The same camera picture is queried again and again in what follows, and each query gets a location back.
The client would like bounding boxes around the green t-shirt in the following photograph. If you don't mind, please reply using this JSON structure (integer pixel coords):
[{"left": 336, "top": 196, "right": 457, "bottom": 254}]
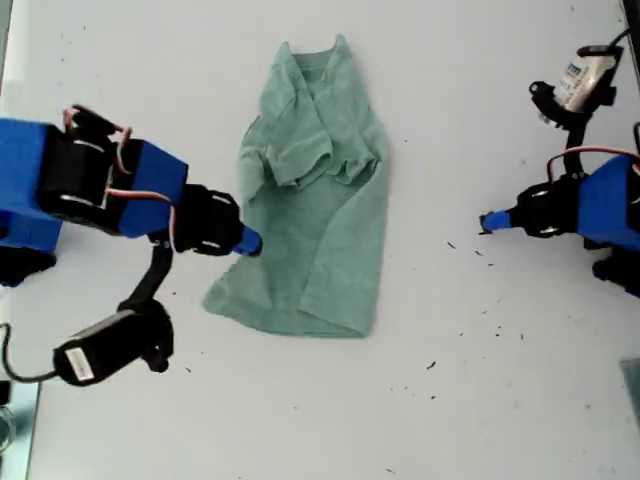
[{"left": 201, "top": 33, "right": 396, "bottom": 340}]

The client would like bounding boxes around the shiny steel plate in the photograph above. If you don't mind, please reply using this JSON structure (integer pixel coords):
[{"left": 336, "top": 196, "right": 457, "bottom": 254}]
[{"left": 0, "top": 382, "right": 42, "bottom": 480}]

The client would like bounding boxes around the red white servo wire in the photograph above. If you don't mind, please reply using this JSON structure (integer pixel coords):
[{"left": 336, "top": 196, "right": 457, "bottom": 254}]
[
  {"left": 64, "top": 104, "right": 182, "bottom": 252},
  {"left": 547, "top": 145, "right": 640, "bottom": 187}
]

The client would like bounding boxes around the black camera stalk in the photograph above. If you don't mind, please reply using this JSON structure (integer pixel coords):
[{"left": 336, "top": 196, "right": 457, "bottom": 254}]
[
  {"left": 117, "top": 239, "right": 176, "bottom": 374},
  {"left": 529, "top": 43, "right": 627, "bottom": 182}
]

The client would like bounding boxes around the silver camera box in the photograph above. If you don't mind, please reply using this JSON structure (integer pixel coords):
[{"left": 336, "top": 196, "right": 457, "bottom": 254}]
[{"left": 554, "top": 52, "right": 620, "bottom": 114}]

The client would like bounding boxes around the black camera box, white label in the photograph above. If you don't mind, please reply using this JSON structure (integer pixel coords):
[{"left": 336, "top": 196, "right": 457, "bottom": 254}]
[{"left": 52, "top": 309, "right": 152, "bottom": 389}]

